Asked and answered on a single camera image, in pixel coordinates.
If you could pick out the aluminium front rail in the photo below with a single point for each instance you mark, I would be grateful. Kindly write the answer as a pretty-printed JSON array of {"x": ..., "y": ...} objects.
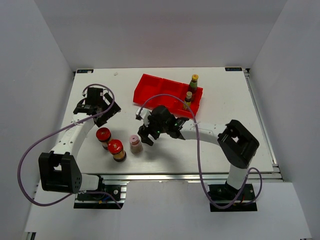
[{"x": 266, "y": 177}]

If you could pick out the blue table corner label left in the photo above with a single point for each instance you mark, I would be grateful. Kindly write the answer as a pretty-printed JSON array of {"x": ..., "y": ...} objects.
[{"x": 84, "y": 71}]

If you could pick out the red lid sauce jar rear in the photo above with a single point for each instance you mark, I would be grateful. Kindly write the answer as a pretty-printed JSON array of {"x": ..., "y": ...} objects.
[{"x": 104, "y": 135}]

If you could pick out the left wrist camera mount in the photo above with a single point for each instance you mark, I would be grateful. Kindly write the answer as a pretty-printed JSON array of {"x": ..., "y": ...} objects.
[{"x": 84, "y": 91}]

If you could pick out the blue table corner label right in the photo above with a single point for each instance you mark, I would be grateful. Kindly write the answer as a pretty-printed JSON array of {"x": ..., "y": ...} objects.
[{"x": 233, "y": 69}]

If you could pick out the aluminium right side rail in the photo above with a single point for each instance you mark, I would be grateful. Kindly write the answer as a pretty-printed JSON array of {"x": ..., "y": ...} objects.
[{"x": 258, "y": 110}]

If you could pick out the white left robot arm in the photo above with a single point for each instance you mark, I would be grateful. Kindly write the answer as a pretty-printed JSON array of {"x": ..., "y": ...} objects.
[{"x": 63, "y": 174}]

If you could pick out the yellow cap sauce bottle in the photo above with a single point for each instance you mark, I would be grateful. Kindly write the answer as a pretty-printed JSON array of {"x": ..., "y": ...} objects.
[{"x": 193, "y": 86}]

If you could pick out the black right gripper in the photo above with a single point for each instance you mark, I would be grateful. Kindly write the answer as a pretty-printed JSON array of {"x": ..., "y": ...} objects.
[{"x": 143, "y": 133}]

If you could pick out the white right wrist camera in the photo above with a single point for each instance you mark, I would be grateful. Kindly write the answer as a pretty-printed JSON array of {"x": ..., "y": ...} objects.
[{"x": 142, "y": 114}]

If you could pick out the aluminium rail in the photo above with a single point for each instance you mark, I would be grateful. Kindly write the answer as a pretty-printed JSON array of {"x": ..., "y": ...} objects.
[
  {"x": 266, "y": 177},
  {"x": 258, "y": 110}
]

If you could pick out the blue table corner label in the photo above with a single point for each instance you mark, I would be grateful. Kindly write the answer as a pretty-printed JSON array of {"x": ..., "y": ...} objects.
[
  {"x": 233, "y": 69},
  {"x": 84, "y": 71}
]

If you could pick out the pink cap spice jar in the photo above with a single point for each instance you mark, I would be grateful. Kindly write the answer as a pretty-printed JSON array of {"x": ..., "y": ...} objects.
[{"x": 135, "y": 144}]

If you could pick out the red lid sauce jar front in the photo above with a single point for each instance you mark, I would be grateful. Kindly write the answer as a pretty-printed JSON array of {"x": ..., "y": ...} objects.
[{"x": 116, "y": 148}]

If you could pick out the small yellow label bottle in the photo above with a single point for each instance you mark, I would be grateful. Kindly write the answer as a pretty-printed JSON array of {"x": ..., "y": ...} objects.
[{"x": 187, "y": 100}]

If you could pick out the red three-compartment plastic bin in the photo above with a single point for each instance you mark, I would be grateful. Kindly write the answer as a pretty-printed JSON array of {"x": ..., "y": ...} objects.
[{"x": 164, "y": 92}]

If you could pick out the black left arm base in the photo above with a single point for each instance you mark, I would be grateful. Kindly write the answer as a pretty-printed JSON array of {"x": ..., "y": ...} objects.
[{"x": 110, "y": 195}]

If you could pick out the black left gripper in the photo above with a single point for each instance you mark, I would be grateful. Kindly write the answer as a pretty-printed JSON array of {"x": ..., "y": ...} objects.
[{"x": 111, "y": 112}]

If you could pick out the red lid sauce jar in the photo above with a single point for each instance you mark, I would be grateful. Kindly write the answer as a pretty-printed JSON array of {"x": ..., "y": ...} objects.
[
  {"x": 116, "y": 148},
  {"x": 104, "y": 135}
]

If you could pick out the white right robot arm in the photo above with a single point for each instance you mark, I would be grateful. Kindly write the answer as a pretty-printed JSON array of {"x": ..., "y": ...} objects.
[{"x": 237, "y": 143}]

